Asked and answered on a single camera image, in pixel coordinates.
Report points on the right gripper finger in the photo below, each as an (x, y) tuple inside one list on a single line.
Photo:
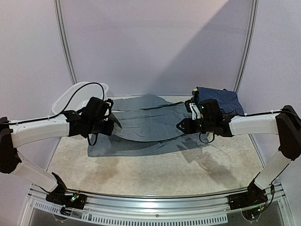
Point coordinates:
[(184, 126), (193, 109)]

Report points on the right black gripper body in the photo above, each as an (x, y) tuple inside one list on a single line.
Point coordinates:
[(188, 125)]

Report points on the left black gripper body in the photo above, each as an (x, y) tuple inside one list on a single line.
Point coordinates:
[(96, 127)]

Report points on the navy blue tank top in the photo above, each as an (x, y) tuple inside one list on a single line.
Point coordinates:
[(227, 100)]

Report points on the white plastic wash basin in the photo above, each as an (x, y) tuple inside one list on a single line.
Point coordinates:
[(78, 96)]

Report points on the grey denim cloth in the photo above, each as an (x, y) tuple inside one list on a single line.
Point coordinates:
[(147, 126)]

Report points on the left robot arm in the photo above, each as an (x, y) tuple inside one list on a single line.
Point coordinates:
[(20, 140)]

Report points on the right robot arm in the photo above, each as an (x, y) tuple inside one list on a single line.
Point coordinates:
[(283, 124)]

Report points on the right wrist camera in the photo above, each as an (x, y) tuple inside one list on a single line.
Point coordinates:
[(210, 110)]

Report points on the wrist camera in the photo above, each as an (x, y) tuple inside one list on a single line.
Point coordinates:
[(210, 110), (97, 110)]

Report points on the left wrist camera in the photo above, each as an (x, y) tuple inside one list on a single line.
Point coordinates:
[(97, 110)]

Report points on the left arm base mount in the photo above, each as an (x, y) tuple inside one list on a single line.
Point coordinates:
[(68, 200)]

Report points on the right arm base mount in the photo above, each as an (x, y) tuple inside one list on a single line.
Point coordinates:
[(253, 202)]

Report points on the front aluminium rail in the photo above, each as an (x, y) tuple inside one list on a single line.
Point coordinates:
[(191, 210)]

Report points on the right aluminium corner post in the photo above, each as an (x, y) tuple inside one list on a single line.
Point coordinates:
[(247, 44)]

